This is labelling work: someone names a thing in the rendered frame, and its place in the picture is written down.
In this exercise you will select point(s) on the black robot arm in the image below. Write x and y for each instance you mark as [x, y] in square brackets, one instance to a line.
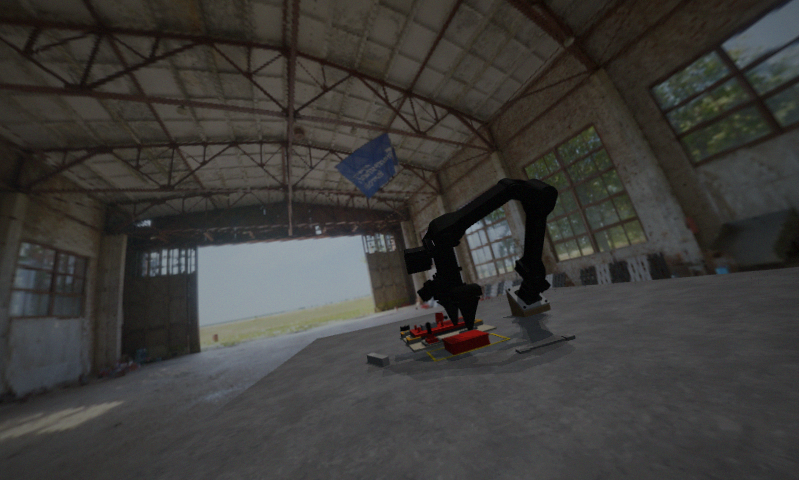
[537, 198]

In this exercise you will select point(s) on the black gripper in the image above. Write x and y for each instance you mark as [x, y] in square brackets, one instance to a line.
[458, 296]

